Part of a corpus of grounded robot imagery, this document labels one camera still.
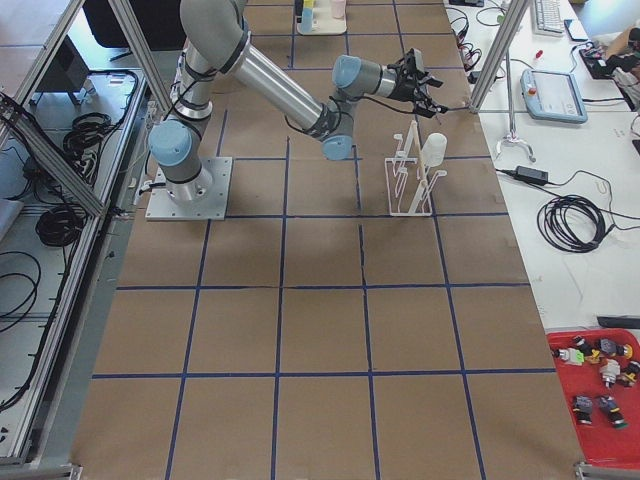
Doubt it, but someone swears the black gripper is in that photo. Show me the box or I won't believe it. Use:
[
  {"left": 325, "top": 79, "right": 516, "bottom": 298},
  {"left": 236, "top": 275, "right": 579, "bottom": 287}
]
[{"left": 387, "top": 48, "right": 448, "bottom": 118}]

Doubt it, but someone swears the pale green cup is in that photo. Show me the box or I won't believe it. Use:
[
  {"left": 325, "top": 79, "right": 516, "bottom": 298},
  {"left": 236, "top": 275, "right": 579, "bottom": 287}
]
[{"left": 420, "top": 132, "right": 448, "bottom": 168}]

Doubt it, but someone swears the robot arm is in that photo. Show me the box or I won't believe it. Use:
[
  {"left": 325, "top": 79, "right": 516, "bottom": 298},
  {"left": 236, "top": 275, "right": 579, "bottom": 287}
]
[{"left": 148, "top": 1, "right": 448, "bottom": 203}]

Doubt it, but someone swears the pink cup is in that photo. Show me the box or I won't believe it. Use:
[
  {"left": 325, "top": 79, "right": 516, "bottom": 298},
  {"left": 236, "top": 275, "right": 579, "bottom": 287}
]
[{"left": 329, "top": 0, "right": 346, "bottom": 19}]

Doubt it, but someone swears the blue cup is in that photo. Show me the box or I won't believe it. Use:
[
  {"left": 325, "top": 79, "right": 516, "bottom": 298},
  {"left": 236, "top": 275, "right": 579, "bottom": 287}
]
[{"left": 299, "top": 8, "right": 313, "bottom": 34}]

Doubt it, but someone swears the teach pendant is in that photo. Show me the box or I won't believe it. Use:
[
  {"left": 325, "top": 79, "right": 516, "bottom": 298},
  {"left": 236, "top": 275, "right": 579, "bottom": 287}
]
[{"left": 520, "top": 69, "right": 588, "bottom": 124}]

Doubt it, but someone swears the cream plastic tray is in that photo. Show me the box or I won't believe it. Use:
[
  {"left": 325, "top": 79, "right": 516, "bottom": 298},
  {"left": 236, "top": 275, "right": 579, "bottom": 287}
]
[{"left": 294, "top": 0, "right": 347, "bottom": 36}]

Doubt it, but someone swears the black power adapter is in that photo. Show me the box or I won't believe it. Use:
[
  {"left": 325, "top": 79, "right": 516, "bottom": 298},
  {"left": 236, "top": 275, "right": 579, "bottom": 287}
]
[{"left": 514, "top": 165, "right": 549, "bottom": 186}]

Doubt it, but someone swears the white keyboard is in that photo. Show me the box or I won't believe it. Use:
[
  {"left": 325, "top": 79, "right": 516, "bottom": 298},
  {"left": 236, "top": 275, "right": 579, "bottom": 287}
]
[{"left": 530, "top": 0, "right": 564, "bottom": 36}]

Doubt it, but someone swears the seated person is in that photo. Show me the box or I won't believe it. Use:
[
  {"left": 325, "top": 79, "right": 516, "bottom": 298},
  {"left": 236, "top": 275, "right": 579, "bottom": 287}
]
[{"left": 600, "top": 24, "right": 639, "bottom": 110}]

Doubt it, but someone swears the red parts tray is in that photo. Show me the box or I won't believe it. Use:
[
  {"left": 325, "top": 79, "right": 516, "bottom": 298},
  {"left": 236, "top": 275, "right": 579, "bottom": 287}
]
[{"left": 547, "top": 328, "right": 639, "bottom": 470}]

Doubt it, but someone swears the white wire cup rack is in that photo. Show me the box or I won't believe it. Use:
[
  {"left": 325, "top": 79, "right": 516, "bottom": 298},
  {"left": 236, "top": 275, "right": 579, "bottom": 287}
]
[{"left": 384, "top": 120, "right": 447, "bottom": 217}]

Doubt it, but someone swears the aluminium frame post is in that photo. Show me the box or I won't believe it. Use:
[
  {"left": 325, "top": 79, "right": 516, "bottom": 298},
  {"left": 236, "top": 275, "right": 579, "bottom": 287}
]
[{"left": 469, "top": 0, "right": 530, "bottom": 113}]

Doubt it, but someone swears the coiled black cable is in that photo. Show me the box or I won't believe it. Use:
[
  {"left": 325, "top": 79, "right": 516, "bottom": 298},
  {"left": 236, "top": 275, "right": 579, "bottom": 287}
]
[{"left": 537, "top": 194, "right": 619, "bottom": 254}]

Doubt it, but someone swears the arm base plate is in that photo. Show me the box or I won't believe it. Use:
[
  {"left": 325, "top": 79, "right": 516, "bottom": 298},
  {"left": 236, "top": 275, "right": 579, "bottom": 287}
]
[{"left": 146, "top": 157, "right": 233, "bottom": 221}]

